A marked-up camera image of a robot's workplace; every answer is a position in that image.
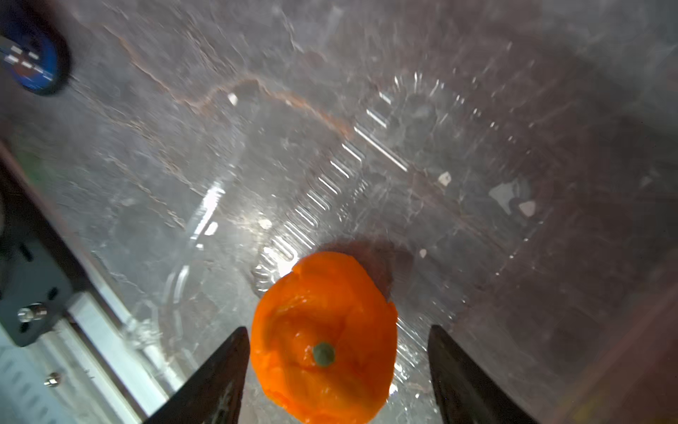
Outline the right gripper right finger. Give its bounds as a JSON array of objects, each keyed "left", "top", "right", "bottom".
[{"left": 427, "top": 324, "right": 535, "bottom": 423}]

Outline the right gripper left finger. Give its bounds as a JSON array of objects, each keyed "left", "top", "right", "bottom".
[{"left": 145, "top": 327, "right": 250, "bottom": 424}]

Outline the orange fruit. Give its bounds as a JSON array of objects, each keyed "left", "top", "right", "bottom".
[{"left": 251, "top": 252, "right": 398, "bottom": 423}]

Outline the clear plastic clamshell container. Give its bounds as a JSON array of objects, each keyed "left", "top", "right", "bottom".
[{"left": 125, "top": 67, "right": 677, "bottom": 423}]

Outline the blue tape roll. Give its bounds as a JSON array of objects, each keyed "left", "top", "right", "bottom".
[{"left": 1, "top": 1, "right": 71, "bottom": 96}]

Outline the aluminium front rail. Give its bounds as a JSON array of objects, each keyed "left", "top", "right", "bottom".
[{"left": 1, "top": 293, "right": 187, "bottom": 423}]

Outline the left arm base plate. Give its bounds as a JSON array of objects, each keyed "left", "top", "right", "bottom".
[{"left": 1, "top": 165, "right": 90, "bottom": 347}]

